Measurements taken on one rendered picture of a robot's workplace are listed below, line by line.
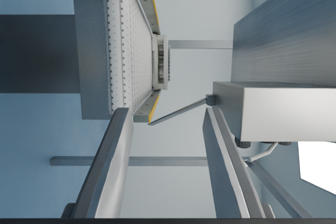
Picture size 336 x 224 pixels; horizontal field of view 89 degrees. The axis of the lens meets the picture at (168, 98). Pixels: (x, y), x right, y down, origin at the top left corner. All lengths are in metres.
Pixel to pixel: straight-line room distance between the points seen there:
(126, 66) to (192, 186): 3.73
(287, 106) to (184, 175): 3.58
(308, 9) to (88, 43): 0.51
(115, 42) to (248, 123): 0.29
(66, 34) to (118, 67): 0.22
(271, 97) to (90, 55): 0.36
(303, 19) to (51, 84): 0.66
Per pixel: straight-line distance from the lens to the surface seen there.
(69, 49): 0.52
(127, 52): 0.35
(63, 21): 0.54
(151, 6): 0.51
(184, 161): 1.54
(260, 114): 0.36
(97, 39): 0.38
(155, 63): 0.78
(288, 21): 0.62
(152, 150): 3.76
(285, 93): 0.38
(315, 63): 0.52
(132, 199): 4.11
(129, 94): 0.35
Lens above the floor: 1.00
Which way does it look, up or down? level
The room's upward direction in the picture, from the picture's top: 90 degrees clockwise
